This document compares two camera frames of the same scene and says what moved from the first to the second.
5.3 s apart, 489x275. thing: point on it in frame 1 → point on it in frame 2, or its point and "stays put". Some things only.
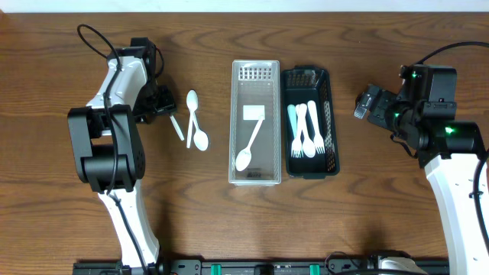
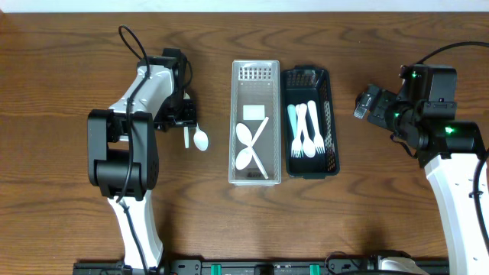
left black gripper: (165, 104) → (187, 115)
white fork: (318, 141) stays put
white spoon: (308, 147) stays put
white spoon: (176, 127) → (245, 137)
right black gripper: (375, 105) stays put
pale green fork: (292, 112) stays put
